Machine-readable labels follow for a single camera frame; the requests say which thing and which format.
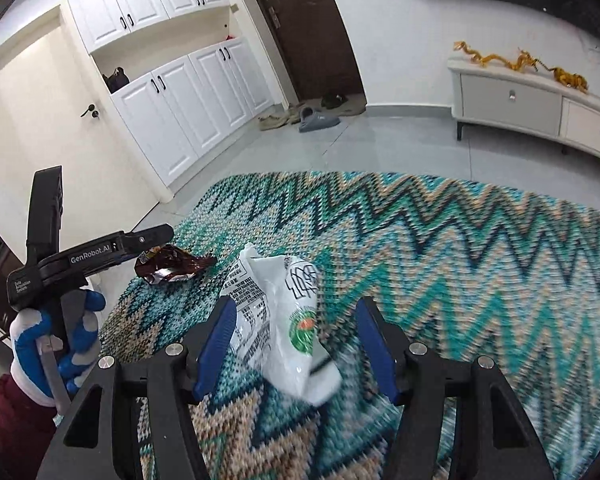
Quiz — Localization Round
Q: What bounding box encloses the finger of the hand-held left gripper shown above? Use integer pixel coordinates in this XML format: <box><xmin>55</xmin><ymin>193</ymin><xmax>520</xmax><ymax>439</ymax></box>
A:
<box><xmin>124</xmin><ymin>224</ymin><xmax>175</xmax><ymax>261</ymax></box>

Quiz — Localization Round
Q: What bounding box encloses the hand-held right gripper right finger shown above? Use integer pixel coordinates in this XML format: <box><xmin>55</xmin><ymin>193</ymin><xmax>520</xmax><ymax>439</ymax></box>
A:
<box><xmin>355</xmin><ymin>296</ymin><xmax>556</xmax><ymax>480</ymax></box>

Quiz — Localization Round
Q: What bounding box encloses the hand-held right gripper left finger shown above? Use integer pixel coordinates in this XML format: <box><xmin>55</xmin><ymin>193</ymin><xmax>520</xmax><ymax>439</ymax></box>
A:
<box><xmin>37</xmin><ymin>296</ymin><xmax>238</xmax><ymax>480</ymax></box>

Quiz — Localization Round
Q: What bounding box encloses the brown snack wrapper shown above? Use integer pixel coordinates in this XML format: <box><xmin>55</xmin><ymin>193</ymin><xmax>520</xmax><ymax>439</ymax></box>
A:
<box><xmin>133</xmin><ymin>244</ymin><xmax>217</xmax><ymax>285</ymax></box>

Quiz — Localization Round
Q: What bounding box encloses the white printed plastic packet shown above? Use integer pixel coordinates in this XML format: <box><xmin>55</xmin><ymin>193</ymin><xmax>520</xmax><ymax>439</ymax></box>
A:
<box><xmin>219</xmin><ymin>242</ymin><xmax>342</xmax><ymax>406</ymax></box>

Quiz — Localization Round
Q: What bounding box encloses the person's left forearm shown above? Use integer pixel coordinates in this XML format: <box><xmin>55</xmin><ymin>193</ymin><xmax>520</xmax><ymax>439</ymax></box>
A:
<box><xmin>0</xmin><ymin>372</ymin><xmax>63</xmax><ymax>480</ymax></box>

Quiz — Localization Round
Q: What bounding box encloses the person's left hand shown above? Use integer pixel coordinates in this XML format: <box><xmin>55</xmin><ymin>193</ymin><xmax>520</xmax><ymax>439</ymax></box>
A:
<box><xmin>9</xmin><ymin>287</ymin><xmax>107</xmax><ymax>408</ymax></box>

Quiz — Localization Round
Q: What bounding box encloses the teal zigzag patterned rug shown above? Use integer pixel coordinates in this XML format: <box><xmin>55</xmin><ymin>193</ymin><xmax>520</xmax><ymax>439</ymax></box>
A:
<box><xmin>97</xmin><ymin>170</ymin><xmax>600</xmax><ymax>480</ymax></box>

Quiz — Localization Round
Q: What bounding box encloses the white shoe cabinet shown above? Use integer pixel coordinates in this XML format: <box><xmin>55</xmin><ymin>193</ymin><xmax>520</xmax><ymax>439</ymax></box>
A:
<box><xmin>60</xmin><ymin>0</ymin><xmax>288</xmax><ymax>188</ymax></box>

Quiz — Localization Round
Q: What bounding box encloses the cream interior door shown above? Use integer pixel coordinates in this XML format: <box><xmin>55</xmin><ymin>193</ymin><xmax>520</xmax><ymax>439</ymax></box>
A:
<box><xmin>0</xmin><ymin>5</ymin><xmax>176</xmax><ymax>311</ymax></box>

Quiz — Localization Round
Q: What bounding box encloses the dark handbag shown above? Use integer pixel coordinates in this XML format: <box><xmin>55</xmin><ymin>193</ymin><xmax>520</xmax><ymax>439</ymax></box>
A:
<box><xmin>102</xmin><ymin>66</ymin><xmax>131</xmax><ymax>95</ymax></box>

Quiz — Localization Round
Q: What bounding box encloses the pair of beige shoes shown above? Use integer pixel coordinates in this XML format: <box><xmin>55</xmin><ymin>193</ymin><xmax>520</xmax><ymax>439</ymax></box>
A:
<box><xmin>257</xmin><ymin>110</ymin><xmax>301</xmax><ymax>132</ymax></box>

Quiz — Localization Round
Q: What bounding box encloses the grey slipper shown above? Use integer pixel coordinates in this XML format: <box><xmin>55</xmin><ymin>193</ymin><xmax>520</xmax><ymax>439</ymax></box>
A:
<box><xmin>298</xmin><ymin>106</ymin><xmax>341</xmax><ymax>134</ymax></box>

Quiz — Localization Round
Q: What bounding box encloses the brown doormat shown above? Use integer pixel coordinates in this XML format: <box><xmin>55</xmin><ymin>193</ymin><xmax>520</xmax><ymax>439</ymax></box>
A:
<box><xmin>280</xmin><ymin>95</ymin><xmax>368</xmax><ymax>118</ymax></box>

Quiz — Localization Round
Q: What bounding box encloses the dark brown entrance door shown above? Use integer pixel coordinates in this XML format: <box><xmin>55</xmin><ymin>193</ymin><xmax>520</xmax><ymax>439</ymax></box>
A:
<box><xmin>237</xmin><ymin>0</ymin><xmax>368</xmax><ymax>111</ymax></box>

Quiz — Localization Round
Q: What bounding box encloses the white TV cabinet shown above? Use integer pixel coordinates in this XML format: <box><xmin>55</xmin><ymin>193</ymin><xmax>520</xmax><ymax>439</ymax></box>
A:
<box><xmin>446</xmin><ymin>55</ymin><xmax>600</xmax><ymax>168</ymax></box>

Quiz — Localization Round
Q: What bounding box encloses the golden dragon figure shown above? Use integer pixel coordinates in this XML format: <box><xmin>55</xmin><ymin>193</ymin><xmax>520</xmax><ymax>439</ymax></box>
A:
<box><xmin>452</xmin><ymin>40</ymin><xmax>548</xmax><ymax>73</ymax></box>

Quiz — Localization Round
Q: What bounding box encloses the golden tiger figure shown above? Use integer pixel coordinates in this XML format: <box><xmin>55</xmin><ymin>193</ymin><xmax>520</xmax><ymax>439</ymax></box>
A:
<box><xmin>545</xmin><ymin>66</ymin><xmax>590</xmax><ymax>95</ymax></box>

